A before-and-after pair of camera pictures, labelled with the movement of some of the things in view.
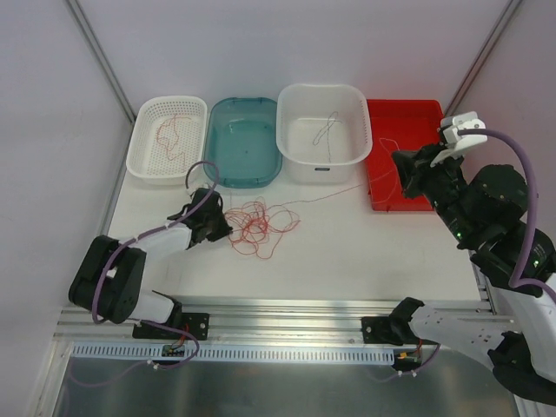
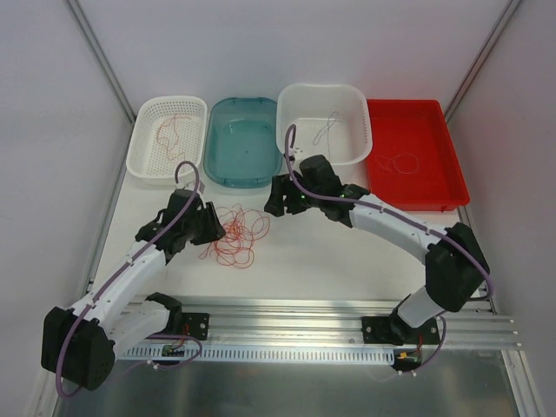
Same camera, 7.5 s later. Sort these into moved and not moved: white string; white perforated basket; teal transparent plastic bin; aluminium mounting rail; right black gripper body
Moved: right black gripper body
Not moved: teal transparent plastic bin; white perforated basket; white string; aluminium mounting rail
